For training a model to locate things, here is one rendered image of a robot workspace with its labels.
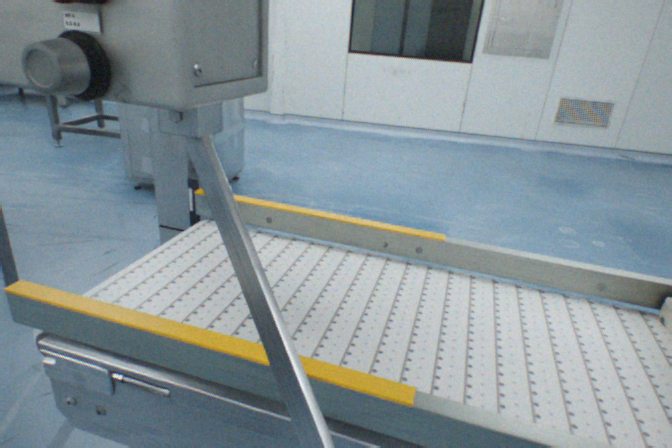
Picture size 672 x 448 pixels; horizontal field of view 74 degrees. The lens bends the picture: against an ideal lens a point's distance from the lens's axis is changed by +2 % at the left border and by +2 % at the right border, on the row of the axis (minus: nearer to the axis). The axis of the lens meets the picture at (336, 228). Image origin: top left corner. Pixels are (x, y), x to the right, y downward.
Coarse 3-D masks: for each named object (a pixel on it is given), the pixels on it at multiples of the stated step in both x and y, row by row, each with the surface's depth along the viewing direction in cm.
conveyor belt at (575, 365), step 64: (192, 256) 52; (320, 256) 55; (384, 256) 56; (192, 320) 41; (320, 320) 43; (384, 320) 43; (448, 320) 44; (512, 320) 45; (576, 320) 46; (640, 320) 47; (448, 384) 36; (512, 384) 37; (576, 384) 37; (640, 384) 38
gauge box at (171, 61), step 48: (0, 0) 23; (48, 0) 22; (144, 0) 21; (192, 0) 22; (240, 0) 26; (0, 48) 24; (144, 48) 22; (192, 48) 23; (240, 48) 27; (144, 96) 23; (192, 96) 23; (240, 96) 28
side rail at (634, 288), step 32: (256, 224) 60; (288, 224) 58; (320, 224) 57; (352, 224) 56; (416, 256) 55; (448, 256) 53; (480, 256) 52; (512, 256) 51; (544, 256) 51; (576, 288) 50; (608, 288) 49; (640, 288) 48
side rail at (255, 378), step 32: (32, 320) 37; (64, 320) 36; (96, 320) 35; (128, 352) 35; (160, 352) 34; (192, 352) 33; (224, 384) 34; (256, 384) 32; (320, 384) 31; (352, 416) 31; (384, 416) 30; (416, 416) 29; (448, 416) 28; (480, 416) 29
